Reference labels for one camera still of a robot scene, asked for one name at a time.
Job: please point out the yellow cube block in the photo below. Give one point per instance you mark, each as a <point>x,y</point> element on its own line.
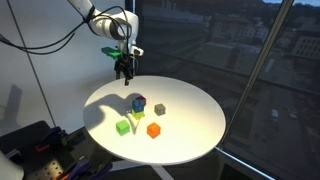
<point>137,115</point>

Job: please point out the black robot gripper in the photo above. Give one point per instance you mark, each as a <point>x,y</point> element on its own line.
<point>125,63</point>

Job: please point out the black clamp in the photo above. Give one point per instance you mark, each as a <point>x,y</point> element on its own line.
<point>72,138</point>

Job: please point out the perforated metal breadboard plate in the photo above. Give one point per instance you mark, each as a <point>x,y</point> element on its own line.
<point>50,170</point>

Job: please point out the gray cube block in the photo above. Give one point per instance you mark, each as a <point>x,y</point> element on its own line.
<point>160,109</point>

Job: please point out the orange cube block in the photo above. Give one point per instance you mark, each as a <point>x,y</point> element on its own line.
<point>153,130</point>

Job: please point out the magenta cube block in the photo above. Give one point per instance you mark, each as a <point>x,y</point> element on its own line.
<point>142,98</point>

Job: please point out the white table leg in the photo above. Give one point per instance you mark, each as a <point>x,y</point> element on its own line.
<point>162,172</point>

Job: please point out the white rounded object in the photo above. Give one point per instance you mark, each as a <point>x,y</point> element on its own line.
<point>10,168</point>

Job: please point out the blue cube block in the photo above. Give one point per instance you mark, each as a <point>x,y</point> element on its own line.
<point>138,105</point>

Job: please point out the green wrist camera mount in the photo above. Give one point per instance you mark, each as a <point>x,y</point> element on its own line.
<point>111,52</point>

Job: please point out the white window sill rail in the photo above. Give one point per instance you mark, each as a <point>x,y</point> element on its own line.
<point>245,164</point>

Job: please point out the green cube block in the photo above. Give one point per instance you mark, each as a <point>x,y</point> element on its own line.
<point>122,127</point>

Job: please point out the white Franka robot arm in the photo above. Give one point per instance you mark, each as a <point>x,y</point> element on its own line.
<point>106,25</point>

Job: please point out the slanted metal window pole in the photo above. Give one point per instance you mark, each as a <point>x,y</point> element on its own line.
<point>256,70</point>

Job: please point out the thin dark wall rod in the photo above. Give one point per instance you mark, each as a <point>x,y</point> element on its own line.
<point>30,61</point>

